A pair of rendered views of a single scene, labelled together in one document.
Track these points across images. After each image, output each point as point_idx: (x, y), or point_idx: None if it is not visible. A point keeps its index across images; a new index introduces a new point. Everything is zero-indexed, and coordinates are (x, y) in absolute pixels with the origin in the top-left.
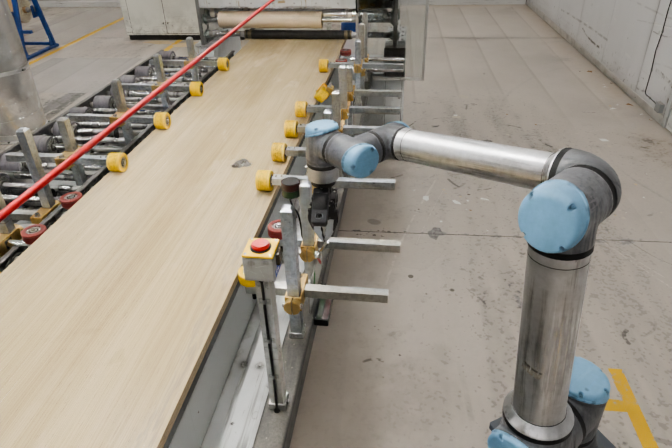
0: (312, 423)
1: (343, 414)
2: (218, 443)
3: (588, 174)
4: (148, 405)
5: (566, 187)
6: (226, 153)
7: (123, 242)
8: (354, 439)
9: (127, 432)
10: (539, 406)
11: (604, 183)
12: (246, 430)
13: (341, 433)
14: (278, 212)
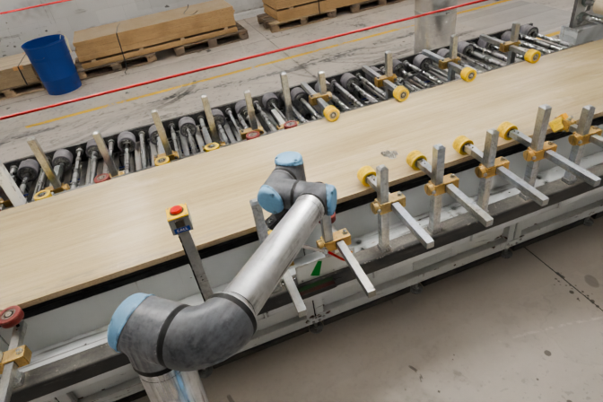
0: (331, 362)
1: (351, 378)
2: (195, 301)
3: (156, 318)
4: (147, 251)
5: (127, 308)
6: (397, 140)
7: (263, 166)
8: (336, 397)
9: (129, 254)
10: None
11: (154, 336)
12: None
13: (335, 386)
14: None
